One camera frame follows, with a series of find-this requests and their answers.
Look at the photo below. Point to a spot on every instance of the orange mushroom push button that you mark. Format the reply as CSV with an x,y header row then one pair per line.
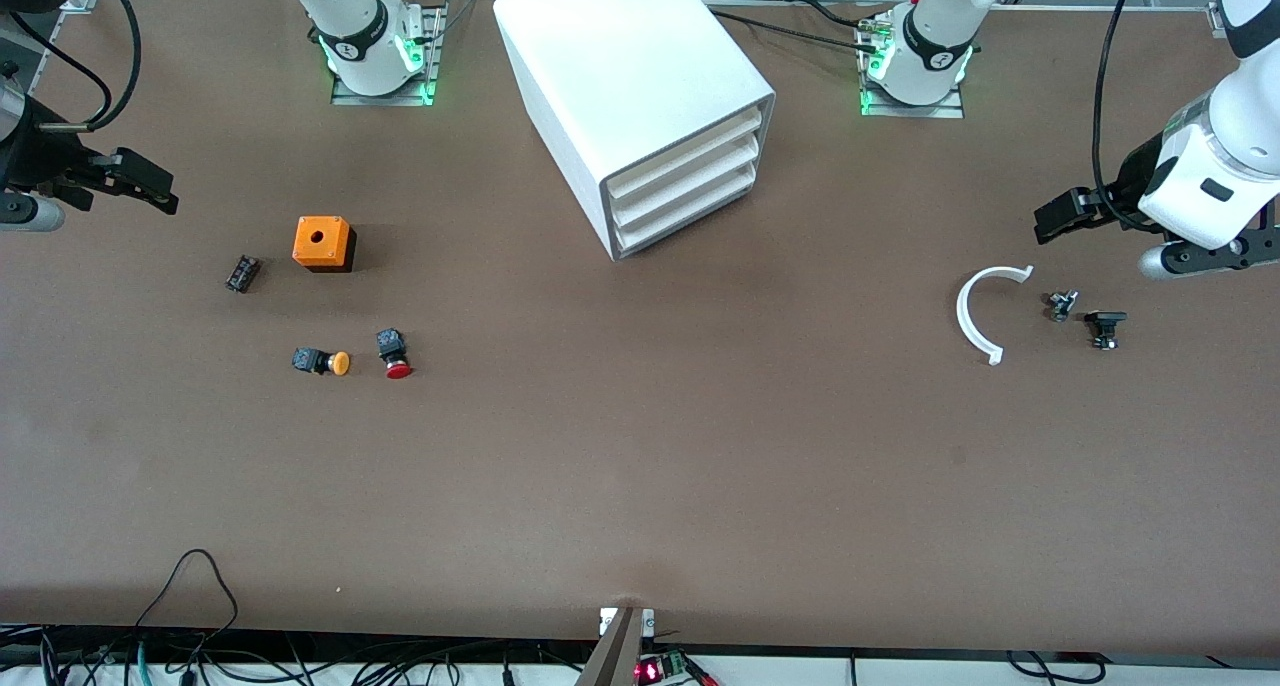
x,y
320,361

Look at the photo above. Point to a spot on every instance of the metal bracket bar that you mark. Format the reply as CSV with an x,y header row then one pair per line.
x,y
615,656

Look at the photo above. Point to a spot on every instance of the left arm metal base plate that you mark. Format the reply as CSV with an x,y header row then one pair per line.
x,y
910,111

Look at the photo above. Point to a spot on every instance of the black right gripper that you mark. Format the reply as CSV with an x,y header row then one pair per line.
x,y
38,152

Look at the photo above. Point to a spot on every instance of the orange switch box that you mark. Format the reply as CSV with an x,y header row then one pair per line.
x,y
320,238

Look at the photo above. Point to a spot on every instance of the white plastic drawer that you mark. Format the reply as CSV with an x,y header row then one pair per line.
x,y
690,206
690,152
690,179

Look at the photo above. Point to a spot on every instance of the small black clamp part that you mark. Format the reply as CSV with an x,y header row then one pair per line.
x,y
1105,318

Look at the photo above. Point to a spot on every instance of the circuit board with red light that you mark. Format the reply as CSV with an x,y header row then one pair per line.
x,y
650,671

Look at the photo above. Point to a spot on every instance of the white curved plastic piece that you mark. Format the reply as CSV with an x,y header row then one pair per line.
x,y
961,314

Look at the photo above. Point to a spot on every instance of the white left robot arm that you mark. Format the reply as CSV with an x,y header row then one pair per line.
x,y
1190,196

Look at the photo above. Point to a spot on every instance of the red mushroom push button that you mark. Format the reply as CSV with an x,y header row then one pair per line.
x,y
398,368

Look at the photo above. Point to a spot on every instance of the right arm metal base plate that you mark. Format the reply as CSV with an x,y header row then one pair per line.
x,y
380,100

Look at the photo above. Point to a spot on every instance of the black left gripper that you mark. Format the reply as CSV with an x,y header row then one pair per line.
x,y
1133,181

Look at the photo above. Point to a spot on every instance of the small grey metal clamp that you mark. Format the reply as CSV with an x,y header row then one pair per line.
x,y
1060,306

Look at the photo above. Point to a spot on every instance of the small black terminal block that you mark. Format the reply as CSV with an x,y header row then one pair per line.
x,y
243,274

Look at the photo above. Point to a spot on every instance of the white drawer cabinet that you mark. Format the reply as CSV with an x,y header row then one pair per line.
x,y
620,56

